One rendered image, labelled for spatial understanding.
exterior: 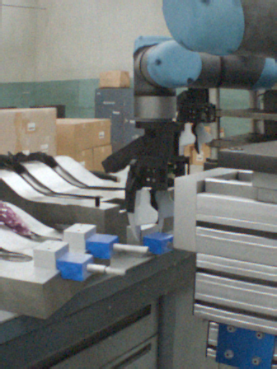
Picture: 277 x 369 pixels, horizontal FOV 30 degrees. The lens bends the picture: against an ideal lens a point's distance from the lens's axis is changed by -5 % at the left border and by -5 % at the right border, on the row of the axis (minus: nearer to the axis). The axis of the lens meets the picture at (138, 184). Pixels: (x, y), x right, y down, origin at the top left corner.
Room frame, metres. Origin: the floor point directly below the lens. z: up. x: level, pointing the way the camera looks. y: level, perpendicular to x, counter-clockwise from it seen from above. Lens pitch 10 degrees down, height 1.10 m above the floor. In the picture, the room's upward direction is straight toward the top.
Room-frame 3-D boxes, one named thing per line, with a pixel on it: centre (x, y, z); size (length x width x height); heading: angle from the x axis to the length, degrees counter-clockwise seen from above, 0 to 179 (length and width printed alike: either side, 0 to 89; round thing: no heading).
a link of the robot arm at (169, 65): (0.85, -0.07, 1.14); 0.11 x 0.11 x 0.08; 12
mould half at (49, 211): (1.19, 0.19, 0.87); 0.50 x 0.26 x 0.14; 55
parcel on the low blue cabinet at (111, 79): (8.59, 0.38, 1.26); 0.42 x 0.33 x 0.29; 56
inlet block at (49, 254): (0.72, 0.08, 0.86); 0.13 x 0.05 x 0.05; 73
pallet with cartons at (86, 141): (6.20, 1.03, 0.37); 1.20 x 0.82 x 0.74; 64
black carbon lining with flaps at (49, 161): (1.17, 0.19, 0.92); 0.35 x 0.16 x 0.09; 55
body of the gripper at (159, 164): (0.94, -0.03, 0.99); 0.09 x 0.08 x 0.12; 51
